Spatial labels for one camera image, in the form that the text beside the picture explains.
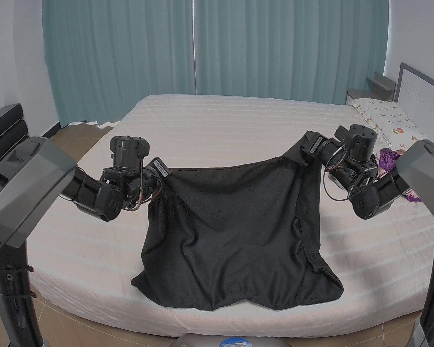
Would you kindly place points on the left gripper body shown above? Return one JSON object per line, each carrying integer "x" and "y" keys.
{"x": 146, "y": 190}

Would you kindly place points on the bed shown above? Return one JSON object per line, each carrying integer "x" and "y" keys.
{"x": 217, "y": 128}

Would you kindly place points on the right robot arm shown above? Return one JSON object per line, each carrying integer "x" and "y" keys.
{"x": 419, "y": 172}

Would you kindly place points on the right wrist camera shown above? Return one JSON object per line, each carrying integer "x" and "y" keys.
{"x": 341, "y": 133}

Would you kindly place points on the blue-green curtain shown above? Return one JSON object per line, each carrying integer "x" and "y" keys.
{"x": 289, "y": 38}
{"x": 119, "y": 49}

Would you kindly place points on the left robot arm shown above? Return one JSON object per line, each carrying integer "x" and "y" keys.
{"x": 25, "y": 186}

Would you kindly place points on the grey bedside table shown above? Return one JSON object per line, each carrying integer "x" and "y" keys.
{"x": 381, "y": 85}

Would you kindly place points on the white printed pillow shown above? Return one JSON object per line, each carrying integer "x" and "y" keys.
{"x": 387, "y": 121}

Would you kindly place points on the purple garment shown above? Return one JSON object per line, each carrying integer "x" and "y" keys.
{"x": 387, "y": 159}

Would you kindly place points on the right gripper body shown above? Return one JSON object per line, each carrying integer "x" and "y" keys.
{"x": 334, "y": 155}

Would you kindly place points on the black chest of drawers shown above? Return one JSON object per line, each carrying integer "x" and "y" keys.
{"x": 3, "y": 128}

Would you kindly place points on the black T-shirt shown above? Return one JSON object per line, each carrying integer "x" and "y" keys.
{"x": 231, "y": 230}

